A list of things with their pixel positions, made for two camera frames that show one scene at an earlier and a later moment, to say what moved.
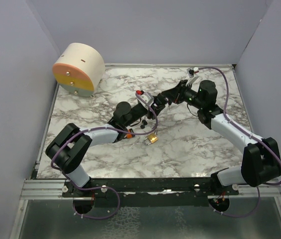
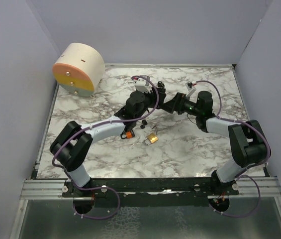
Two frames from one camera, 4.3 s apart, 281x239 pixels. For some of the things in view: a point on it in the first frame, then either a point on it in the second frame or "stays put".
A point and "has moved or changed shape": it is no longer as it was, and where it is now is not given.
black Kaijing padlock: x=161 y=99 has moved or changed shape
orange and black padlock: x=129 y=135 stays put
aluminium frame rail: x=43 y=189 stays put
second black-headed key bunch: x=144 y=123 stays put
